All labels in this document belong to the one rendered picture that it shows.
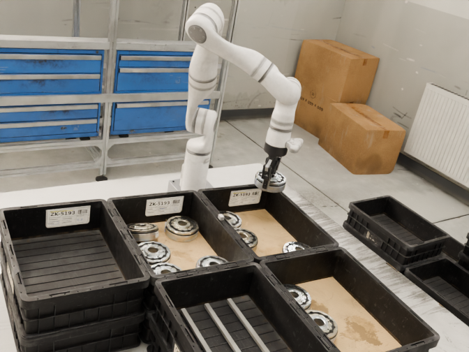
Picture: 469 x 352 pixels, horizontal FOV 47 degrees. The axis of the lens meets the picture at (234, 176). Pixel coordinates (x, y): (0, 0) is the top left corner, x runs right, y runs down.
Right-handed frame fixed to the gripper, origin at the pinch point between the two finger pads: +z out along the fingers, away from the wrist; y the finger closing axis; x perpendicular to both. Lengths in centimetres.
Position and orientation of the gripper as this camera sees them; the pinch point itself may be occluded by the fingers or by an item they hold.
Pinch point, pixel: (267, 181)
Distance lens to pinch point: 175.7
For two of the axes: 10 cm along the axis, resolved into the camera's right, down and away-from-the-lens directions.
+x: 9.2, 3.1, -2.5
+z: -1.8, 8.8, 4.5
